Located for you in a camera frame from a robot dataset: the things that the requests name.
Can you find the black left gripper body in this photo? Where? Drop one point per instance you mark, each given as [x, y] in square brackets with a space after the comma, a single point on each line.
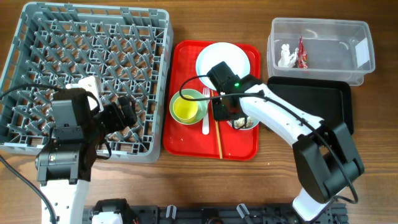
[111, 120]

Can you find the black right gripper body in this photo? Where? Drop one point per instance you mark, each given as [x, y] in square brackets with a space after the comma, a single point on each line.
[221, 113]

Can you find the light blue bowl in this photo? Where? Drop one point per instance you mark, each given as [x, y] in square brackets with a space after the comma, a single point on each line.
[256, 122]

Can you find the green bowl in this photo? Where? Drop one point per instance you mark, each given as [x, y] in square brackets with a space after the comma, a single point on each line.
[191, 93]

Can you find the yellow cup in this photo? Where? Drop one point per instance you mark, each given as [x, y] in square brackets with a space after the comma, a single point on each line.
[185, 109]

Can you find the red snack wrapper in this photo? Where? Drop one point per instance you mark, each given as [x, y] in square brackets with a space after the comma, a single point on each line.
[302, 55]

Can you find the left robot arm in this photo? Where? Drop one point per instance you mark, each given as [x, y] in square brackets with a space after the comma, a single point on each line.
[64, 164]

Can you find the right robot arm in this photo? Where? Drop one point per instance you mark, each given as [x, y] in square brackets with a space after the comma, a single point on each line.
[326, 158]

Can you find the grey dishwasher rack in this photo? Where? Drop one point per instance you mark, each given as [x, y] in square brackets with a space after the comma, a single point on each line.
[127, 49]

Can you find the wooden chopstick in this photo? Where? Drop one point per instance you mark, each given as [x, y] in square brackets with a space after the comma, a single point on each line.
[217, 132]

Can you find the rice and food scraps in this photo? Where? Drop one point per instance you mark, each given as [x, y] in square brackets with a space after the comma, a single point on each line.
[243, 123]

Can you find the white plastic fork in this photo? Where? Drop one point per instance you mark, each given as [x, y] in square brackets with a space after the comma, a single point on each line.
[205, 121]

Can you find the red plastic tray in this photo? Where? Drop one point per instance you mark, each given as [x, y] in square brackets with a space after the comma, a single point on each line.
[188, 140]

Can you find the light blue plate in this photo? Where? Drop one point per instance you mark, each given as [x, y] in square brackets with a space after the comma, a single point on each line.
[215, 53]

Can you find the crumpled white tissue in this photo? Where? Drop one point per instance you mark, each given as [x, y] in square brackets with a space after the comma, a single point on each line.
[288, 59]

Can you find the black plastic tray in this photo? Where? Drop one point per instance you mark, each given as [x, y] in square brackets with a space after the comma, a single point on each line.
[330, 100]

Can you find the clear plastic bin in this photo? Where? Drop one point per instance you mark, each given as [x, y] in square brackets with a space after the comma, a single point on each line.
[340, 50]

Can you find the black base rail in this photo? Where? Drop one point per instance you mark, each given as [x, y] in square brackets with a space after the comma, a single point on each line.
[269, 213]

